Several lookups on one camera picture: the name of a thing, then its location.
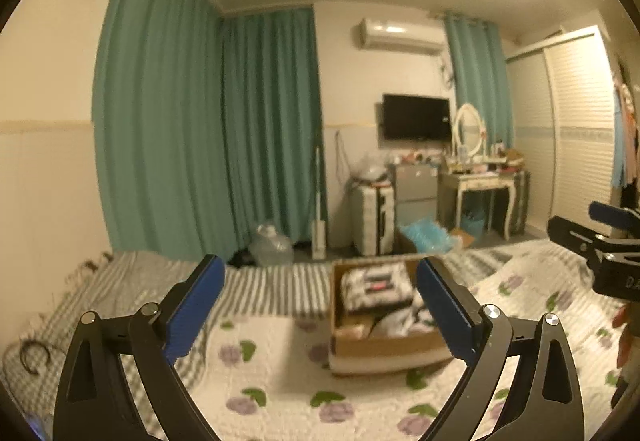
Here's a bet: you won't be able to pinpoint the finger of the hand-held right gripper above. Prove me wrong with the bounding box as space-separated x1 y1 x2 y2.
588 201 640 239
547 216 640 267

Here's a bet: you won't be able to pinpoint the white dressing table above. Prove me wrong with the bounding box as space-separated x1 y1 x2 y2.
439 166 518 242

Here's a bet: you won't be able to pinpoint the small grey fridge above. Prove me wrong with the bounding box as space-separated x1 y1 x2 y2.
392 162 443 229

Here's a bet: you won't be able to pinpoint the patterned tissue packet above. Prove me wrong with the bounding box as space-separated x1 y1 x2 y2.
341 263 418 312

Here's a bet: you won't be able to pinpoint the blue bubble wrap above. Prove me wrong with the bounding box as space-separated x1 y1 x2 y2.
400 217 453 254

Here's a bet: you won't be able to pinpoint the hanging wall cable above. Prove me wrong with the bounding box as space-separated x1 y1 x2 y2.
334 131 351 182

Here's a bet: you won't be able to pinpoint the narrow teal curtain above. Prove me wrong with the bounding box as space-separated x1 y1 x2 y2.
444 11 516 154

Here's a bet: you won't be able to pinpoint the white sliding wardrobe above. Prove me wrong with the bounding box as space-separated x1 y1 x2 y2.
505 25 618 242

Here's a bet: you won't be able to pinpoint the black hair band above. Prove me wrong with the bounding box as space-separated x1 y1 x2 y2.
20 343 52 374

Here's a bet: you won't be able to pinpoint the brown cardboard box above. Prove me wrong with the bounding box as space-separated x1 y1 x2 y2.
328 257 458 376

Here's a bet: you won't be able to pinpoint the blue bin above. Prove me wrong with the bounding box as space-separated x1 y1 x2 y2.
461 214 486 237

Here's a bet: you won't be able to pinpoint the white air conditioner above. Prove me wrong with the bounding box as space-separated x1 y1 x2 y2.
356 17 446 56

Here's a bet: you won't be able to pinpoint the small open cardboard box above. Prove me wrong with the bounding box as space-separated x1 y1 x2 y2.
447 228 476 249

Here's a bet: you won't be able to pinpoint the white suitcase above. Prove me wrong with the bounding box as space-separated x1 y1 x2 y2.
350 181 396 257

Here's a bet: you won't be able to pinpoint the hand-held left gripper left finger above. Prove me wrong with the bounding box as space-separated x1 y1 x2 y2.
52 254 226 441

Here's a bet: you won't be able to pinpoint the cosmetics clutter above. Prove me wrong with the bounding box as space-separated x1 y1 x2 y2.
445 141 525 174

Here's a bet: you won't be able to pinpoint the black wall television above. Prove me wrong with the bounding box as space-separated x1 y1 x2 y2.
382 94 451 142

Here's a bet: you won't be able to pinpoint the grey gingham bed sheet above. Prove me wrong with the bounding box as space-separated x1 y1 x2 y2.
0 251 336 441

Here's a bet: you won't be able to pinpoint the hanging clothes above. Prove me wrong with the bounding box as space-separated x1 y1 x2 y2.
610 66 640 192

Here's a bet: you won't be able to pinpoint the clear plastic bag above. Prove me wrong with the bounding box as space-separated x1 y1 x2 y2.
350 152 391 184

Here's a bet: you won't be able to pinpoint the clear water jug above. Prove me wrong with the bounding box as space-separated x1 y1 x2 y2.
248 222 295 267

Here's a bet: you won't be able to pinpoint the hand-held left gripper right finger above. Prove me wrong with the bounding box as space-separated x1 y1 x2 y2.
416 257 585 441

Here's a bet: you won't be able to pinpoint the white floral quilt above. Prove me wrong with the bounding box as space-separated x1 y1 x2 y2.
200 241 640 441

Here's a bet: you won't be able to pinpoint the dark striped cloth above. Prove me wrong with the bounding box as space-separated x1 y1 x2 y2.
511 170 531 234

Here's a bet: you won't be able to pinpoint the white oval mirror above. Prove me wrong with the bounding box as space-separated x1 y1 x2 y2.
452 103 487 158

